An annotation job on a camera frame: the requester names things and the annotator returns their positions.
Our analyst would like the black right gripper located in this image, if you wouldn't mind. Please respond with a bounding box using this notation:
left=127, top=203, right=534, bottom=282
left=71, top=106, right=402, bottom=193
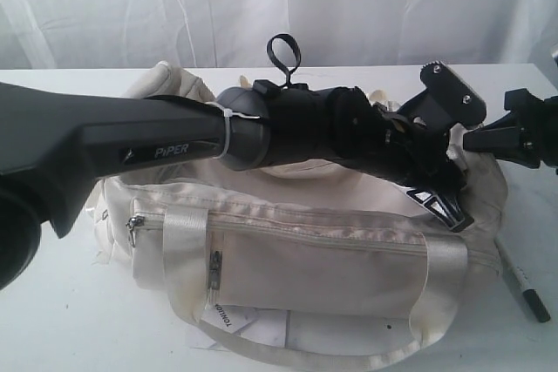
left=463, top=89, right=557, bottom=168

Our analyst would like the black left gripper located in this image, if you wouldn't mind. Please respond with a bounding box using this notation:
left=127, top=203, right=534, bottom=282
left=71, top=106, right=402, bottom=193
left=330, top=87, right=474, bottom=232

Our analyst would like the beige fabric duffel bag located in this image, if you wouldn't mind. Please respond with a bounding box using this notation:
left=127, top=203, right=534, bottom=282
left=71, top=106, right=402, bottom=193
left=85, top=60, right=509, bottom=372

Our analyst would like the white marker with dark cap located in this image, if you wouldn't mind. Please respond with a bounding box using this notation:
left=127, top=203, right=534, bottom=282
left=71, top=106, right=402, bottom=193
left=495, top=237, right=551, bottom=323

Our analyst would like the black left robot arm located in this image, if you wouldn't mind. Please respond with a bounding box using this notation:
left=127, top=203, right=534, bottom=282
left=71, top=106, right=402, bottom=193
left=1, top=80, right=487, bottom=286

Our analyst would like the white paper hang tag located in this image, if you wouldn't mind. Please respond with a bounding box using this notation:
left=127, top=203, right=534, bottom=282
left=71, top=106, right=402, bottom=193
left=201, top=303, right=258, bottom=334

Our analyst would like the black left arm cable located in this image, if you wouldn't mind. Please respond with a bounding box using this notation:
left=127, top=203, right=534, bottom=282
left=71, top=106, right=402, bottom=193
left=255, top=33, right=310, bottom=94

